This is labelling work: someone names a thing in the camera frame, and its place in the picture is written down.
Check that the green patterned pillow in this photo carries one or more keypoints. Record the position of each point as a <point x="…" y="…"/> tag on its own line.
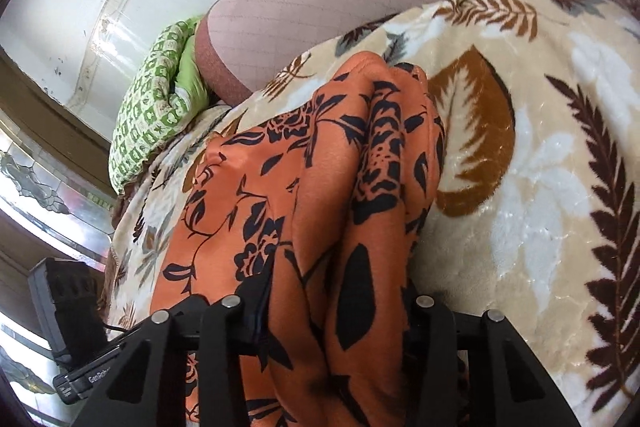
<point x="150" y="107"/>

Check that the beige leaf printed blanket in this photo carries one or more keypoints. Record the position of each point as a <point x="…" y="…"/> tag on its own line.
<point x="525" y="182"/>

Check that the orange black floral garment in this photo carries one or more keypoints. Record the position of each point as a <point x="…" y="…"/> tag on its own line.
<point x="325" y="182"/>

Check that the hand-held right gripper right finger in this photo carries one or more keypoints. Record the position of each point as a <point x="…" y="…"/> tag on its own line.
<point x="425" y="322"/>

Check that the brown wooden window frame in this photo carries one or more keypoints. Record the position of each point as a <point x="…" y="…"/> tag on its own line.
<point x="55" y="102"/>

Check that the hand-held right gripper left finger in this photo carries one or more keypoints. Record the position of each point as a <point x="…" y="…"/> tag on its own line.
<point x="250" y="307"/>

